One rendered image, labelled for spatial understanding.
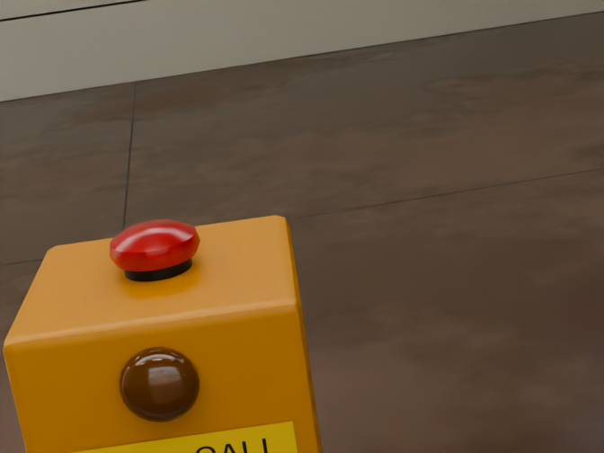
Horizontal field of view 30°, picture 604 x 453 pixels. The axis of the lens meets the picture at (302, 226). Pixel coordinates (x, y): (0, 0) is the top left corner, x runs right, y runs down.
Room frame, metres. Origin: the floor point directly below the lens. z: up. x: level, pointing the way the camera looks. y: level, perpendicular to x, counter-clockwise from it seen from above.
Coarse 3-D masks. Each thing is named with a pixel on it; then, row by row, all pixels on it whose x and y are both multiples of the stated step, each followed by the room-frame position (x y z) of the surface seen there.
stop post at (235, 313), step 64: (64, 256) 0.50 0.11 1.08; (192, 256) 0.48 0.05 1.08; (256, 256) 0.47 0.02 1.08; (64, 320) 0.42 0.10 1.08; (128, 320) 0.41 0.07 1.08; (192, 320) 0.41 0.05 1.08; (256, 320) 0.41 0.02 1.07; (64, 384) 0.41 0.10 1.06; (256, 384) 0.41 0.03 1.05; (64, 448) 0.41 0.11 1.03; (128, 448) 0.41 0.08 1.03; (192, 448) 0.41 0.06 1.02; (256, 448) 0.41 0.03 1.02; (320, 448) 0.41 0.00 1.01
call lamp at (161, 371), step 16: (144, 352) 0.40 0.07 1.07; (160, 352) 0.40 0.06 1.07; (176, 352) 0.41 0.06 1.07; (128, 368) 0.40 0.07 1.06; (144, 368) 0.40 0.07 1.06; (160, 368) 0.40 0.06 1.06; (176, 368) 0.40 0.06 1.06; (192, 368) 0.40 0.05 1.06; (128, 384) 0.40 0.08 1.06; (144, 384) 0.40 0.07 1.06; (160, 384) 0.40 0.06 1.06; (176, 384) 0.40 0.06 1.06; (192, 384) 0.40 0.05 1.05; (128, 400) 0.40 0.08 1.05; (144, 400) 0.40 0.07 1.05; (160, 400) 0.40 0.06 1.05; (176, 400) 0.40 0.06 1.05; (192, 400) 0.40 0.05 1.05; (144, 416) 0.40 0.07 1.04; (160, 416) 0.40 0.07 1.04; (176, 416) 0.40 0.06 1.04
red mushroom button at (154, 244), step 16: (144, 224) 0.47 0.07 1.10; (160, 224) 0.47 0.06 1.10; (176, 224) 0.47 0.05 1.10; (112, 240) 0.47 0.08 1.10; (128, 240) 0.46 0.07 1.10; (144, 240) 0.46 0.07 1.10; (160, 240) 0.45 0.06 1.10; (176, 240) 0.46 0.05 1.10; (192, 240) 0.46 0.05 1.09; (112, 256) 0.46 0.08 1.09; (128, 256) 0.45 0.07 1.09; (144, 256) 0.45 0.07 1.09; (160, 256) 0.45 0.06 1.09; (176, 256) 0.45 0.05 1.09
